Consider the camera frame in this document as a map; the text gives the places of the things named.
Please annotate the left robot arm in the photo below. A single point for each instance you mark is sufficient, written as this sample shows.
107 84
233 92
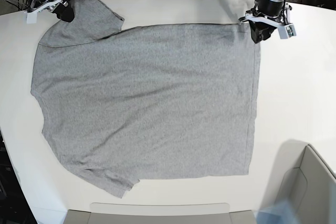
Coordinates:
267 16

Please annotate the grey bin at right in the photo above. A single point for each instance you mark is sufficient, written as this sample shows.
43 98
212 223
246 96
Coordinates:
310 188

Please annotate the grey T-shirt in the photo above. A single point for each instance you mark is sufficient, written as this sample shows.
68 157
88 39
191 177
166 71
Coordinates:
156 102

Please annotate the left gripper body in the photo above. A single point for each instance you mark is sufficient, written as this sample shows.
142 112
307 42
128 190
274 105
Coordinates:
271 9

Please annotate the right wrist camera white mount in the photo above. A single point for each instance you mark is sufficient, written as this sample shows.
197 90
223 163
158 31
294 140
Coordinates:
32 13

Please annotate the grey bin at bottom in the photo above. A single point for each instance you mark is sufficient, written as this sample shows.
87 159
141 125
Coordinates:
115 213

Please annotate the grey bin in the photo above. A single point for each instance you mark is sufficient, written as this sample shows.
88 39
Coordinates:
310 188
115 213

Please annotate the blue cloth in corner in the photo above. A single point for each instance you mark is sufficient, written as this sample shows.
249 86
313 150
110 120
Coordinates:
280 213

